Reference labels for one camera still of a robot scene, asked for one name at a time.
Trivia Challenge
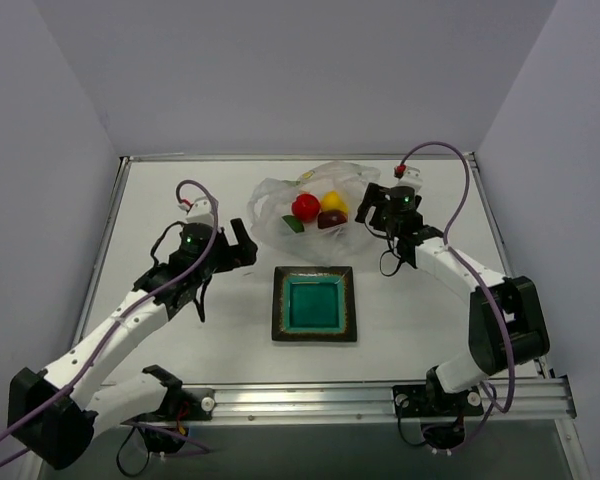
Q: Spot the translucent plastic bag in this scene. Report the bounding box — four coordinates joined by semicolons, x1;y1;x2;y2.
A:
247;161;380;265

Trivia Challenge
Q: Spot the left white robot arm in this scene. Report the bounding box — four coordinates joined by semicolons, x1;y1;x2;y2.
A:
7;218;257;470

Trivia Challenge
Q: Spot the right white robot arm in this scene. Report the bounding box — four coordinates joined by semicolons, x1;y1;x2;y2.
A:
355;182;550;413

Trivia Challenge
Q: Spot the yellow fake lemon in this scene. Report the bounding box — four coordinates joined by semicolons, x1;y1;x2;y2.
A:
320;191;348;214

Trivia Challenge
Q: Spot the dark purple fake fruit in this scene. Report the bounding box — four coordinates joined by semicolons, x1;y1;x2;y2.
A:
317;209;348;229

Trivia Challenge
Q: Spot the green fake fruit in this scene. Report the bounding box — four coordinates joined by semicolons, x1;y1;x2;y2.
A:
281;215;305;233

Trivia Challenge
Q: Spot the red fake apple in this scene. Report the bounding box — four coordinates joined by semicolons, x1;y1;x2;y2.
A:
291;193;321;223

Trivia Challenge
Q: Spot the teal square ceramic plate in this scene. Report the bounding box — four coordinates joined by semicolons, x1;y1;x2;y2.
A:
271;266;358;343

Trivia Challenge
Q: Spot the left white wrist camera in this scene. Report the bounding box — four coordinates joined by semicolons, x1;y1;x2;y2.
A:
178;196;217;226

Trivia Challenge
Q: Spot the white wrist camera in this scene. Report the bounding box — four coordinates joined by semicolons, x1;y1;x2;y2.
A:
394;165;423;193
178;196;217;226

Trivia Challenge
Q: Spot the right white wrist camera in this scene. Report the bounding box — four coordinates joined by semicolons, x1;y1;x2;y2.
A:
394;165;423;193

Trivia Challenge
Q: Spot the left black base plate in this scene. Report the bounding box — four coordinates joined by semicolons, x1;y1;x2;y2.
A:
132;387;215;423

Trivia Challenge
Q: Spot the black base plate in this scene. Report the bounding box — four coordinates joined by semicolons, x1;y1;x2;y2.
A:
392;382;484;418
132;387;215;423

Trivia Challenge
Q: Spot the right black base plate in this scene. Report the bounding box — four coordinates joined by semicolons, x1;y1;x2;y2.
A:
392;382;484;418

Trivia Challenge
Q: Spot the aluminium mounting rail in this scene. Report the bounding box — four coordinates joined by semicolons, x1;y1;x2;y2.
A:
209;378;576;426

